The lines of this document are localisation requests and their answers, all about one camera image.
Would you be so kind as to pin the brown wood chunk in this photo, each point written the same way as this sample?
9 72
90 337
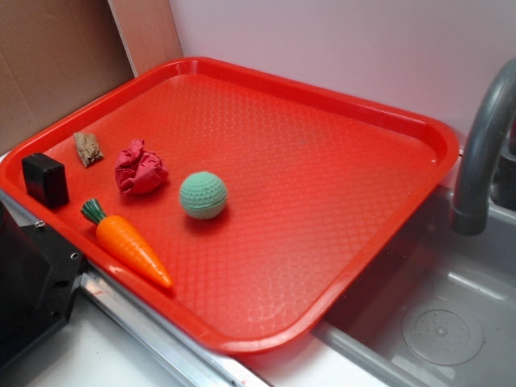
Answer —
88 148

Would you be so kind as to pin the small black box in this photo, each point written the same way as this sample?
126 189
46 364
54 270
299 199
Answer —
45 180

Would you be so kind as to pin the brown cardboard sheet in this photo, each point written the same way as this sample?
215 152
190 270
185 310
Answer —
57 56

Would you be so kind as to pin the silver metal rail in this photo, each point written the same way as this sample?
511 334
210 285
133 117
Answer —
111 340

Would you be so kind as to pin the grey plastic sink basin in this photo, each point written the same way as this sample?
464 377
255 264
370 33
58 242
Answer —
434 308

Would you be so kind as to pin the crumpled red cloth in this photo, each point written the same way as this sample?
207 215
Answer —
138 171

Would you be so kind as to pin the red plastic tray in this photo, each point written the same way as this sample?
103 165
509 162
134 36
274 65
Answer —
318 183

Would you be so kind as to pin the green dimpled ball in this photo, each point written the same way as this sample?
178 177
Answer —
203 195

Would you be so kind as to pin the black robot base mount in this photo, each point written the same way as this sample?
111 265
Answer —
40 274

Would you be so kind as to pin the orange toy carrot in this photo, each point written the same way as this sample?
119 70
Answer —
124 242

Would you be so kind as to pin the grey toy faucet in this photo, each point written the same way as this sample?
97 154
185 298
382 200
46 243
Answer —
487 167

